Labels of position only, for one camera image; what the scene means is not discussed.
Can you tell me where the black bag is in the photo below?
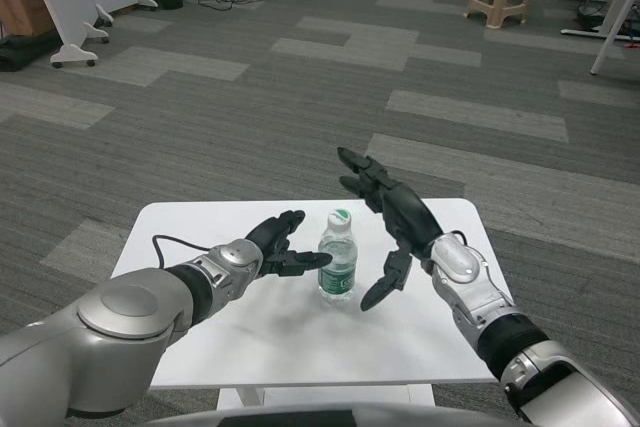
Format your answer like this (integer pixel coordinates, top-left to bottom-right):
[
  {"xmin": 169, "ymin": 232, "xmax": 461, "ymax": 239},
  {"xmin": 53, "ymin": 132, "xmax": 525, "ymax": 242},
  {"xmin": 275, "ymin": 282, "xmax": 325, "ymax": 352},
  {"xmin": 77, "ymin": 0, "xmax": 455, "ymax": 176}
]
[{"xmin": 0, "ymin": 29, "xmax": 64, "ymax": 73}]

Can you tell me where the clear water bottle green label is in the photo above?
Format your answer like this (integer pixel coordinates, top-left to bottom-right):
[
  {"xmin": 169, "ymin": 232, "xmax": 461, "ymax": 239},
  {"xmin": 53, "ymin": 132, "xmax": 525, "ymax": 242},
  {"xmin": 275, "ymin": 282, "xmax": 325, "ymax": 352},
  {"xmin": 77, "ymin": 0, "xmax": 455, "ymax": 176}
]
[{"xmin": 317, "ymin": 208, "xmax": 360, "ymax": 303}]

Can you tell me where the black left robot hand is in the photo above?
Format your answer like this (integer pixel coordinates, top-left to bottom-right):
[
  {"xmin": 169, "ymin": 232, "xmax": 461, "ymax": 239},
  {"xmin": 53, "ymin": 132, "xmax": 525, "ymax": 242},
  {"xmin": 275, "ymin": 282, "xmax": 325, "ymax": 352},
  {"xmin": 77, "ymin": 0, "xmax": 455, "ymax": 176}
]
[{"xmin": 243, "ymin": 210, "xmax": 335, "ymax": 279}]

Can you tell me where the white standing desk frame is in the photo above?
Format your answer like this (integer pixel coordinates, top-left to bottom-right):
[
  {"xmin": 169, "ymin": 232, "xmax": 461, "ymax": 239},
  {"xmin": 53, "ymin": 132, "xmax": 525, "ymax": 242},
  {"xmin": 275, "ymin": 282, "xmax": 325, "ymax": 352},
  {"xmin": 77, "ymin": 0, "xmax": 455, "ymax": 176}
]
[{"xmin": 559, "ymin": 0, "xmax": 640, "ymax": 76}]

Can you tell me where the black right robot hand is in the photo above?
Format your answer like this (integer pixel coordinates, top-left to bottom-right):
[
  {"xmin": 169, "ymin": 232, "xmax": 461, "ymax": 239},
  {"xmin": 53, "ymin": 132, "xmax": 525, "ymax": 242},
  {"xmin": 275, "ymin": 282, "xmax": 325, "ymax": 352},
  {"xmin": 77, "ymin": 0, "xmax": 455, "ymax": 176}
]
[{"xmin": 337, "ymin": 146, "xmax": 444, "ymax": 312}]

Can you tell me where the brown cardboard box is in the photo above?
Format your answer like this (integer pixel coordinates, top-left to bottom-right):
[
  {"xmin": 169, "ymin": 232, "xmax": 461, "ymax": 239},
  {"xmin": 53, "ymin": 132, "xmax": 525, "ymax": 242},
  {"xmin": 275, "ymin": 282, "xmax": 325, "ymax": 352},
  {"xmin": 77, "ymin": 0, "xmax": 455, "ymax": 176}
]
[{"xmin": 0, "ymin": 0, "xmax": 56, "ymax": 38}]

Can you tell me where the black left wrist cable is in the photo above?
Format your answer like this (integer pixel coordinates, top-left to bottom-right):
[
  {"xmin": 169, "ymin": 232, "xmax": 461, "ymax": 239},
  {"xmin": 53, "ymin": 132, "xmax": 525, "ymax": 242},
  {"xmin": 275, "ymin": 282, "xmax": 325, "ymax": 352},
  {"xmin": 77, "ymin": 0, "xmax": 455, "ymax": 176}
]
[{"xmin": 151, "ymin": 234, "xmax": 211, "ymax": 271}]

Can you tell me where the silver robot chest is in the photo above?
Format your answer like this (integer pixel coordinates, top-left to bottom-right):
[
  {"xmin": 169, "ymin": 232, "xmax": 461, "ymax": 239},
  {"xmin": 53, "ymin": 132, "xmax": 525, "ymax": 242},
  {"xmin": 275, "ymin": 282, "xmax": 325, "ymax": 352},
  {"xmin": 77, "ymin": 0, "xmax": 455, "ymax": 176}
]
[{"xmin": 144, "ymin": 409, "xmax": 521, "ymax": 427}]

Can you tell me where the small white table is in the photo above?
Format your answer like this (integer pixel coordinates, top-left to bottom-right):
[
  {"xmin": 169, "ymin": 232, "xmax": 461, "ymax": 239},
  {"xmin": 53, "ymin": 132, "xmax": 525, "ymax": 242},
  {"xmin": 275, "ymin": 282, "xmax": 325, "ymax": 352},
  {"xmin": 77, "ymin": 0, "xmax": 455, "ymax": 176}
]
[{"xmin": 102, "ymin": 198, "xmax": 516, "ymax": 411}]

